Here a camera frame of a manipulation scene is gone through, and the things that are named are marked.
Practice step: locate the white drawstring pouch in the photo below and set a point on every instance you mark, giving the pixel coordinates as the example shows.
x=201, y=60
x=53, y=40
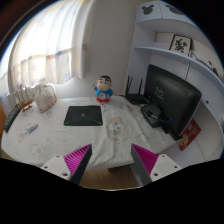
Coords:
x=44, y=96

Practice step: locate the cartoon boy figurine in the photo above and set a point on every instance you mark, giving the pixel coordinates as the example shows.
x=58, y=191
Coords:
x=103, y=89

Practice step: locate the black wifi router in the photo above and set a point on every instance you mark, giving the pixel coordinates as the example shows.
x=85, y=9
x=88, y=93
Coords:
x=134, y=98

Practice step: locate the white wall shelf unit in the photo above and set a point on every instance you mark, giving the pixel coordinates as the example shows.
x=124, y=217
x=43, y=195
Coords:
x=155, y=24

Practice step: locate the black box under monitor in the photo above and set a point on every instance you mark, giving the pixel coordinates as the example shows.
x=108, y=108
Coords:
x=153, y=115

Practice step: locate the red booklet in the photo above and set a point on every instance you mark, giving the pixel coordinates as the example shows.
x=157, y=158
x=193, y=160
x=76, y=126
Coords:
x=189, y=135

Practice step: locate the framed mickey picture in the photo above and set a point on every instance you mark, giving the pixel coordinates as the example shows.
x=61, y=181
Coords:
x=181, y=44

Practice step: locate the cream window curtain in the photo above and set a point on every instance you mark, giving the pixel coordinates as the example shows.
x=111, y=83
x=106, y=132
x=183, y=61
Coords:
x=51, y=47

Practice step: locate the black mouse pad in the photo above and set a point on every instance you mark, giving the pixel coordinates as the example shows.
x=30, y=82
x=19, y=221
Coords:
x=84, y=116

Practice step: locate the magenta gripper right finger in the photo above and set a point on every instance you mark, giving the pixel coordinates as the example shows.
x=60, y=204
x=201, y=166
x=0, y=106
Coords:
x=151, y=167

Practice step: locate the white computer mouse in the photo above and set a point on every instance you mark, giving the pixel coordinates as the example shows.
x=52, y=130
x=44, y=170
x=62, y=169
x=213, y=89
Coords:
x=31, y=126

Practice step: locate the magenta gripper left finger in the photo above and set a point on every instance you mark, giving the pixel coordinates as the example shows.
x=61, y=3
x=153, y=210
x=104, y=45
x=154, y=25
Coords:
x=72, y=166

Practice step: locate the wooden ship model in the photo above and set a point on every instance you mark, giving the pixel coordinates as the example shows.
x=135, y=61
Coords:
x=21, y=98

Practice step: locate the white patterned tablecloth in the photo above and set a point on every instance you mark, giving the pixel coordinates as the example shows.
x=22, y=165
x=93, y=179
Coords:
x=123, y=125

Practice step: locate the dark notebook at table edge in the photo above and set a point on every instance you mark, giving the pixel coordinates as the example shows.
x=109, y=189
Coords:
x=10, y=118

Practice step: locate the black computer monitor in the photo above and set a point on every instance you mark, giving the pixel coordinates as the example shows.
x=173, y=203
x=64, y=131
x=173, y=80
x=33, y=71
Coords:
x=176, y=98

